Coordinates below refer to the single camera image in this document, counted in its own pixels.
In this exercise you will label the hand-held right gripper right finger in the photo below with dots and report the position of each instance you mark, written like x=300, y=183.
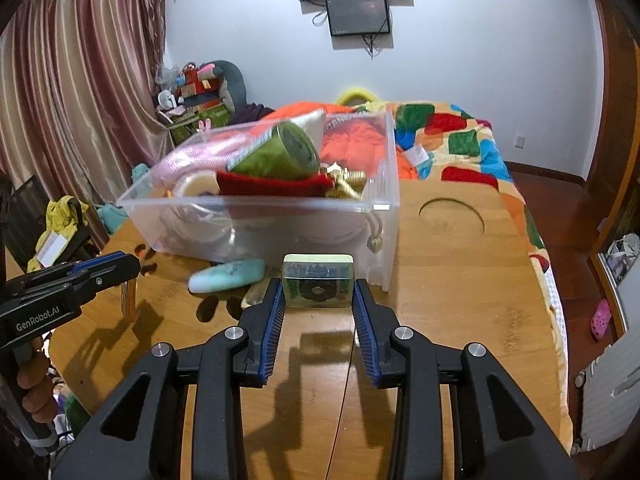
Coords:
x=367, y=340

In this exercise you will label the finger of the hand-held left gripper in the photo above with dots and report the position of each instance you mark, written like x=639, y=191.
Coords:
x=95, y=262
x=100, y=284

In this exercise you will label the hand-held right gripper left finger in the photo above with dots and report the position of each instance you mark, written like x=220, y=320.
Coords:
x=272, y=330

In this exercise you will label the green rectangular tin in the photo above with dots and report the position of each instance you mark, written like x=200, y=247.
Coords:
x=317, y=285

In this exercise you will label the clear plastic storage box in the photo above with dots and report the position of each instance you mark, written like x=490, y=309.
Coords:
x=386, y=245

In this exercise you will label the pink mesh pouch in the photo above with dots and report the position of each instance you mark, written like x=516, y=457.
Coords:
x=200, y=157

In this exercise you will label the person's left hand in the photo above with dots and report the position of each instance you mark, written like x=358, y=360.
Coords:
x=35, y=390

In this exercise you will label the teal cloth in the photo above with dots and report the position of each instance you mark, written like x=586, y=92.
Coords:
x=114, y=219

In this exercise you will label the yellow cloth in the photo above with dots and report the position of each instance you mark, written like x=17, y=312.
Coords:
x=62, y=215

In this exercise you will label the mint green tube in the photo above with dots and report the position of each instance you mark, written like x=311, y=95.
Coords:
x=225, y=276

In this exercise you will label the black chair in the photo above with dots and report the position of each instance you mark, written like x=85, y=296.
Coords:
x=25, y=210

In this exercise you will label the small gold charm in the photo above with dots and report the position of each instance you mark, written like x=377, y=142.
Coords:
x=375, y=241

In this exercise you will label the teal plush toy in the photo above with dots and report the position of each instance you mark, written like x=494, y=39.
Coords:
x=141, y=174

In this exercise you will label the dark green cloth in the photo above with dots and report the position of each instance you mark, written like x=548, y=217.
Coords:
x=77, y=415

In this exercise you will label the white round lidded container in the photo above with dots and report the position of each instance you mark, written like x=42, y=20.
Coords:
x=200, y=230

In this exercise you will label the wooden desk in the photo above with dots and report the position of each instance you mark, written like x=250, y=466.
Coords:
x=475, y=285

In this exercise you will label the red velvet pouch gold trim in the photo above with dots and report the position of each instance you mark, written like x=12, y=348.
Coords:
x=270, y=185

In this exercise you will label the green cardboard box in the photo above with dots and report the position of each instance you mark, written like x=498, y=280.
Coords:
x=200, y=125

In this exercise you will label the green labelled jar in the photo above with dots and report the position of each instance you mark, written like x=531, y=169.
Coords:
x=280, y=155

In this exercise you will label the small white gadget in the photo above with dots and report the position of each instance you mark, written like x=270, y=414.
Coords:
x=167, y=100

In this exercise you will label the striped pink curtain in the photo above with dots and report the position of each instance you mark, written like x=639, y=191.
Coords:
x=75, y=85

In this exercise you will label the colourful stuffed toy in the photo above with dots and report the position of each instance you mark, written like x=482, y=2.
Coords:
x=197, y=80

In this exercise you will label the colourful patchwork bed blanket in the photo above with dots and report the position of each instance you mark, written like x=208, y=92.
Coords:
x=465, y=140

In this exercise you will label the grey round cushion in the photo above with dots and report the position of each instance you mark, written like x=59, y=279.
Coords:
x=234, y=80

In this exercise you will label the pink clog shoe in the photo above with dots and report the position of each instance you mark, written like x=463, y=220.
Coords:
x=601, y=320

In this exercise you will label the white ribbed suitcase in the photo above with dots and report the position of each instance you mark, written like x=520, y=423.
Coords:
x=612, y=395

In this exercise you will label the white wall socket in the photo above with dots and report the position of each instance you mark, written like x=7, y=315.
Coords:
x=520, y=141

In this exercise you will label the small black wall monitor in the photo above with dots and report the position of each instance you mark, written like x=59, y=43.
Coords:
x=357, y=15

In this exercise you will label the wooden door frame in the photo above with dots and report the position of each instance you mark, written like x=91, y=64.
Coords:
x=620, y=110

